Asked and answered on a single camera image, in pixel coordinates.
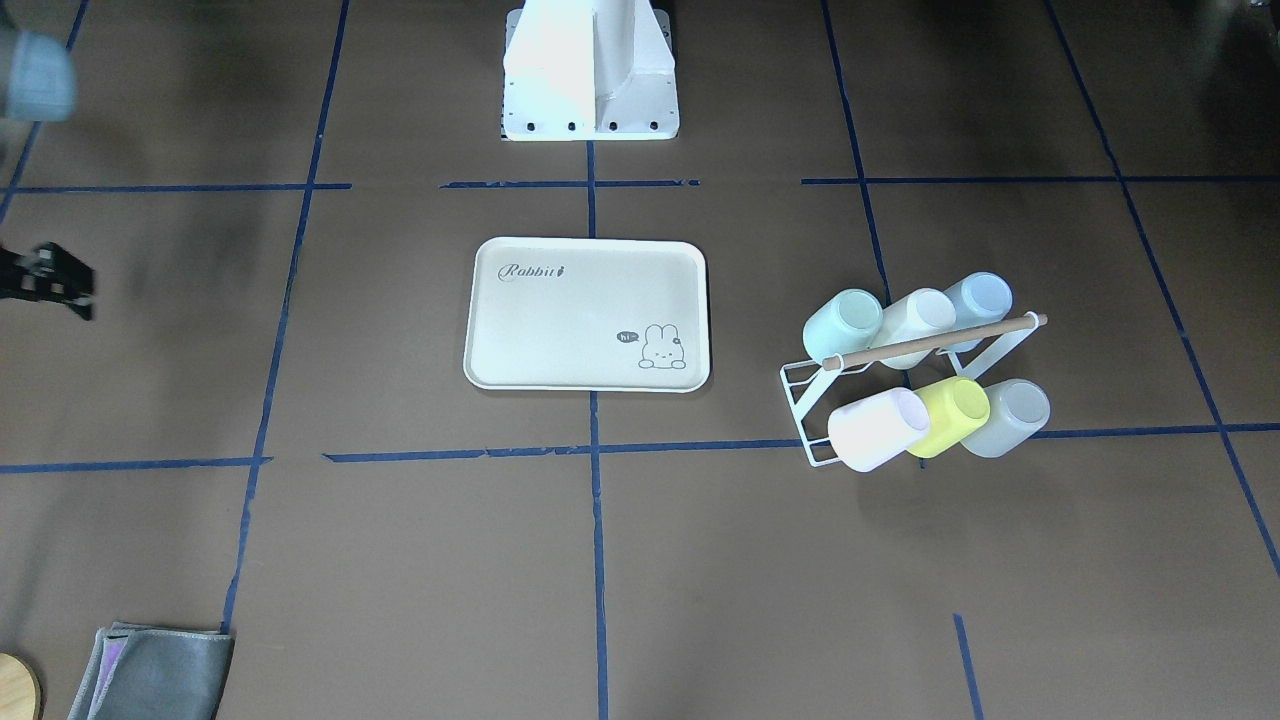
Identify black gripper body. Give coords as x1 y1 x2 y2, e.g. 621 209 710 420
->
1 243 95 306

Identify cream rabbit tray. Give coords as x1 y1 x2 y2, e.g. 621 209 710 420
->
462 236 712 393

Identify green cup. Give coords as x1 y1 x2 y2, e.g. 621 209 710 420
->
803 288 883 363

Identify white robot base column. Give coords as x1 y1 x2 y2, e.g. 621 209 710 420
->
500 1 681 142

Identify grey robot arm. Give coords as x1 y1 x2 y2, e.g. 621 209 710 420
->
1 14 96 322

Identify pink cup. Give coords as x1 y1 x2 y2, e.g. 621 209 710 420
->
827 387 932 473

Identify cream cup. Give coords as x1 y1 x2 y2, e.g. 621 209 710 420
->
869 288 957 348

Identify yellow cup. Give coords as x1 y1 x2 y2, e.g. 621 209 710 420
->
906 375 991 459

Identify light blue cup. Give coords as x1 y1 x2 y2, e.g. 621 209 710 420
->
943 272 1012 331

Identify grey cup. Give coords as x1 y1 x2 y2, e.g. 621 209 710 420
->
961 378 1051 457

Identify folded grey cloth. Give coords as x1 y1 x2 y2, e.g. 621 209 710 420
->
68 621 236 719

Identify wooden mug tree stand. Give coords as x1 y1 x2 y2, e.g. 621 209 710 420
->
1 653 42 720

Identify wooden rack rod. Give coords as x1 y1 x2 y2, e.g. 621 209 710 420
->
819 313 1050 372

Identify white wire cup rack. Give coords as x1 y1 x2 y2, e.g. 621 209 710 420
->
780 325 1044 468

